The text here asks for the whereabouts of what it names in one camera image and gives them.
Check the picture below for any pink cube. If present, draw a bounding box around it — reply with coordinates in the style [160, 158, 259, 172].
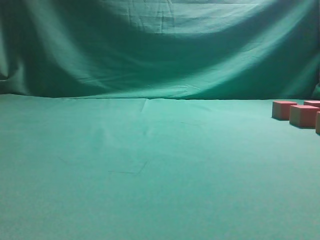
[303, 100, 320, 108]
[271, 100, 297, 121]
[315, 111, 320, 135]
[289, 105, 320, 129]

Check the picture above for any green cloth backdrop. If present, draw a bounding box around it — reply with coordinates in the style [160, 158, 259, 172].
[0, 0, 320, 240]

